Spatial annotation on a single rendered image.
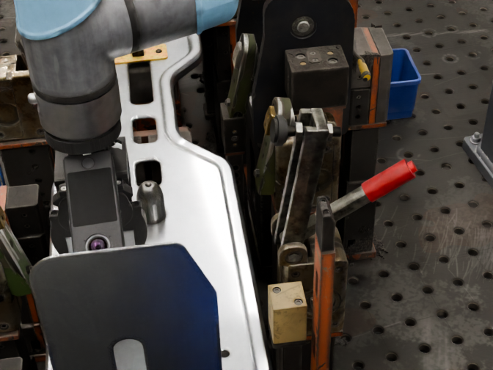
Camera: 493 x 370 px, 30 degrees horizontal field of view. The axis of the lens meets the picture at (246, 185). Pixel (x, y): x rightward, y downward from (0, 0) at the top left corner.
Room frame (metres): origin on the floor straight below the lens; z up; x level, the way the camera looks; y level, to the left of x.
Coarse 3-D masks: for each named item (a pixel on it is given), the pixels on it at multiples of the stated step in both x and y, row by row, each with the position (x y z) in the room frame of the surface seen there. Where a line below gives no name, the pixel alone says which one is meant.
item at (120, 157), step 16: (112, 128) 0.66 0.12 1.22; (48, 144) 0.66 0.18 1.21; (64, 144) 0.65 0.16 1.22; (80, 144) 0.64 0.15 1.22; (96, 144) 0.65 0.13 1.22; (112, 144) 0.72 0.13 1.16; (64, 176) 0.67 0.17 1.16; (128, 176) 0.71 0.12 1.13; (64, 192) 0.65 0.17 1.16; (128, 192) 0.66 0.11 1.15; (64, 208) 0.64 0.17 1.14; (128, 208) 0.65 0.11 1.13; (64, 224) 0.64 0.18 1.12
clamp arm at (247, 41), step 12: (252, 36) 1.00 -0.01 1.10; (240, 48) 0.99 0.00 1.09; (252, 48) 0.99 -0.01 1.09; (240, 60) 0.99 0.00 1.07; (252, 60) 0.98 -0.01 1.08; (240, 72) 0.98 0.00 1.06; (252, 72) 0.98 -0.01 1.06; (240, 84) 0.98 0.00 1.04; (252, 84) 0.98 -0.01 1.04; (228, 96) 1.01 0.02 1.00; (240, 96) 0.98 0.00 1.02; (228, 108) 1.00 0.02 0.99; (240, 108) 0.98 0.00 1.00
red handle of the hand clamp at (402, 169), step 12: (396, 168) 0.69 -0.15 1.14; (408, 168) 0.68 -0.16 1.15; (372, 180) 0.69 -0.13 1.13; (384, 180) 0.68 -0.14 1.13; (396, 180) 0.68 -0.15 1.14; (408, 180) 0.68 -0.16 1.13; (360, 192) 0.68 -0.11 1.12; (372, 192) 0.68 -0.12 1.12; (384, 192) 0.68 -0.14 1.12; (336, 204) 0.68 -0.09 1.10; (348, 204) 0.68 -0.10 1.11; (360, 204) 0.68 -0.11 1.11; (312, 216) 0.68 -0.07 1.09; (336, 216) 0.67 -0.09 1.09; (312, 228) 0.67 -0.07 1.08
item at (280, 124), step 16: (304, 112) 0.69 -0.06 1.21; (320, 112) 0.69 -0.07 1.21; (272, 128) 0.68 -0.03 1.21; (288, 128) 0.67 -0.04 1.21; (304, 128) 0.68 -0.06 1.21; (320, 128) 0.66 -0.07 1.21; (336, 128) 0.68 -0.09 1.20; (304, 144) 0.66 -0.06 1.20; (320, 144) 0.66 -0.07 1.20; (304, 160) 0.66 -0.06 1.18; (320, 160) 0.66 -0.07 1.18; (288, 176) 0.69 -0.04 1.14; (304, 176) 0.66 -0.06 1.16; (288, 192) 0.69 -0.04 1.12; (304, 192) 0.66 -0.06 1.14; (288, 208) 0.66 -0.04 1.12; (304, 208) 0.66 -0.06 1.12; (288, 224) 0.66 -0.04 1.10; (304, 224) 0.66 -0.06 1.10; (288, 240) 0.66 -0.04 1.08
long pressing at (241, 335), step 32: (128, 64) 1.10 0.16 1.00; (160, 64) 1.10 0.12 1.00; (192, 64) 1.10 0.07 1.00; (128, 96) 1.02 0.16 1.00; (160, 96) 1.02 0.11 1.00; (128, 128) 0.95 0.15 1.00; (160, 128) 0.95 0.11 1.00; (128, 160) 0.89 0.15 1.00; (160, 160) 0.88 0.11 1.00; (192, 160) 0.88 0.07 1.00; (224, 160) 0.88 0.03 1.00; (192, 192) 0.82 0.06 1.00; (224, 192) 0.82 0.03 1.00; (160, 224) 0.77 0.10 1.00; (192, 224) 0.77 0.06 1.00; (224, 224) 0.77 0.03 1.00; (192, 256) 0.72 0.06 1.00; (224, 256) 0.71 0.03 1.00; (224, 288) 0.67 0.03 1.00; (256, 288) 0.66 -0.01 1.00; (224, 320) 0.62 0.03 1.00; (256, 320) 0.62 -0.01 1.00; (128, 352) 0.58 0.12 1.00; (256, 352) 0.58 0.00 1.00
